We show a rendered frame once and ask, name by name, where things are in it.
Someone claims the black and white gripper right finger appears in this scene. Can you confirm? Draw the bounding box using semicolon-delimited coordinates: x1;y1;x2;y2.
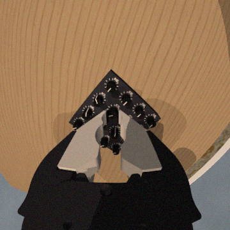
117;109;201;223

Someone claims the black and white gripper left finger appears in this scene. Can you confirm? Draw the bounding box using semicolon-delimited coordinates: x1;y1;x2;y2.
18;109;109;217

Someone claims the black knob box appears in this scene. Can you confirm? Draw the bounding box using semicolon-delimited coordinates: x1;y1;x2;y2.
69;70;161;155

